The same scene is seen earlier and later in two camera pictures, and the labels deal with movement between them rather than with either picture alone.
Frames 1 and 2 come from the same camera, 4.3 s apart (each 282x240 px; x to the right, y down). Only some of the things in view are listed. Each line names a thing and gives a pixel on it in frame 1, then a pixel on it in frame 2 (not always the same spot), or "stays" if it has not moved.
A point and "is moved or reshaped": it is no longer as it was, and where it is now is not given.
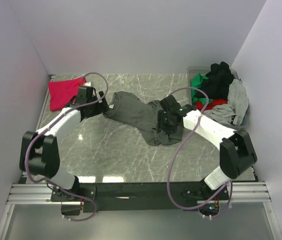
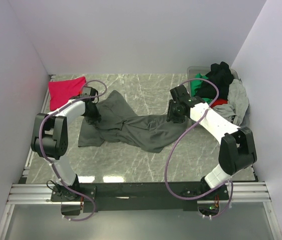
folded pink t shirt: [61, 92] stays
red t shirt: [199, 106] stays
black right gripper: [161, 125] → [171, 116]
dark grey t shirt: [142, 115] is moved or reshaped
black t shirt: [220, 76] stays
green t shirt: [196, 81] stays
